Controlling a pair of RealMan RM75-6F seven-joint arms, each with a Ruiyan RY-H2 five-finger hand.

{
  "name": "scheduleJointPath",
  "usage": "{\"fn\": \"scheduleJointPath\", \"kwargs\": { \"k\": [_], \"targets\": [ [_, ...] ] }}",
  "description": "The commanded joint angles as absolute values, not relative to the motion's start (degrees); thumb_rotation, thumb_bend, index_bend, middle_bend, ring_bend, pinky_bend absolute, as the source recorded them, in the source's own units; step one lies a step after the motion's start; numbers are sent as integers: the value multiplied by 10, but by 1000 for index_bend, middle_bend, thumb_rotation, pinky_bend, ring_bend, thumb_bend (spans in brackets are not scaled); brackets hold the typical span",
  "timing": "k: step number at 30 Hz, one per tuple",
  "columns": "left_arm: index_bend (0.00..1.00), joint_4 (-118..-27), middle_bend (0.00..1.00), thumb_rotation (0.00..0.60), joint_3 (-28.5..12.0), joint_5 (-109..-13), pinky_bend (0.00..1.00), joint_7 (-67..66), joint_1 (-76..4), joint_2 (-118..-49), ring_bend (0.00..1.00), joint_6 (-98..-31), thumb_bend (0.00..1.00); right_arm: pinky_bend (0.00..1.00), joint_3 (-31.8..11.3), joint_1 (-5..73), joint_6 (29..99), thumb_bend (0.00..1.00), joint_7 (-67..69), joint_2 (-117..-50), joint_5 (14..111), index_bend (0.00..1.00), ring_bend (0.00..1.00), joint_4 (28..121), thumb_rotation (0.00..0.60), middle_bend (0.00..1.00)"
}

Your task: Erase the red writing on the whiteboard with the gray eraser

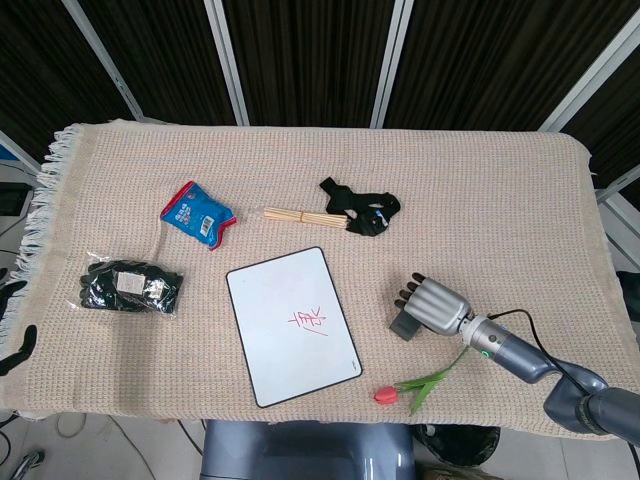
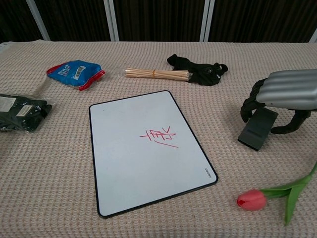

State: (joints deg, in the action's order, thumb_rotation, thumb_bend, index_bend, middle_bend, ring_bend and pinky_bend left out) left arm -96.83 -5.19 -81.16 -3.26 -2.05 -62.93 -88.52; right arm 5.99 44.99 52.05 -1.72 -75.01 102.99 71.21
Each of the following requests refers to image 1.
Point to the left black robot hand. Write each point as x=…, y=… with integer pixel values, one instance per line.
x=29, y=342

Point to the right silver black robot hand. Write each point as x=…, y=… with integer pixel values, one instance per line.
x=440, y=305

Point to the gray rectangular eraser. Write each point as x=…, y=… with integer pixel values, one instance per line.
x=402, y=327

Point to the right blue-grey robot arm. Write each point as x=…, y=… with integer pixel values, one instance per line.
x=520, y=357

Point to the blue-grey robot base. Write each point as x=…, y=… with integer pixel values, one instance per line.
x=305, y=452

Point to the small black-framed whiteboard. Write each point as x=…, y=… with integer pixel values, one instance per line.
x=285, y=300

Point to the beige woven fringed tablecloth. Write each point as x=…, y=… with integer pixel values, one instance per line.
x=475, y=210

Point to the red tulip with green stem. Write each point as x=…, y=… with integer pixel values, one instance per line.
x=385, y=395

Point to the black gloves in plastic bag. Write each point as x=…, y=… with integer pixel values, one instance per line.
x=130, y=290

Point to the black waste bin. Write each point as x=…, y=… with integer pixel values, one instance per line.
x=460, y=445

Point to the bundle of wooden sticks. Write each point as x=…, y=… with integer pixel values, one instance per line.
x=305, y=217

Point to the blue red snack bag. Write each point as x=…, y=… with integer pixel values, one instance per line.
x=197, y=212

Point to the aluminium frame post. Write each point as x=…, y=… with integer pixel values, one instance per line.
x=590, y=77
x=227, y=60
x=392, y=60
x=102, y=55

